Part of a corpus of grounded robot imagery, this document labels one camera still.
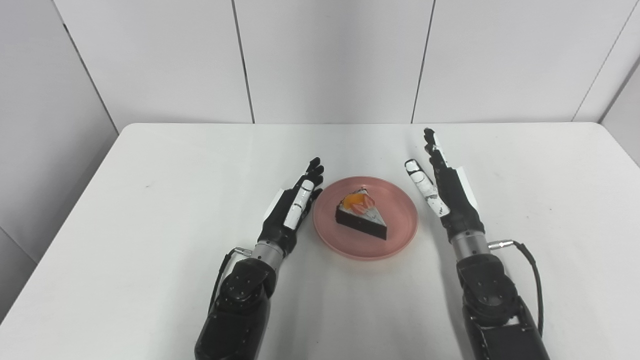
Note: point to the pink round plate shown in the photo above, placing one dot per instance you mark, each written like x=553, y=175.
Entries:
x=400, y=230

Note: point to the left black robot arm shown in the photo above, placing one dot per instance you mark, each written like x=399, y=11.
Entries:
x=240, y=305

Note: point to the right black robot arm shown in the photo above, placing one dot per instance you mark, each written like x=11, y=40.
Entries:
x=495, y=310

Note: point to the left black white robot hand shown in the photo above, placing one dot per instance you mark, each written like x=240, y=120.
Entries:
x=285, y=220

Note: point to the chocolate cake slice with fruit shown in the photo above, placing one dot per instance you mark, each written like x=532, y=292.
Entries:
x=362, y=220

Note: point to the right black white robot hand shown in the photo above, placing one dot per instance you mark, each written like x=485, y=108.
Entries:
x=455, y=200

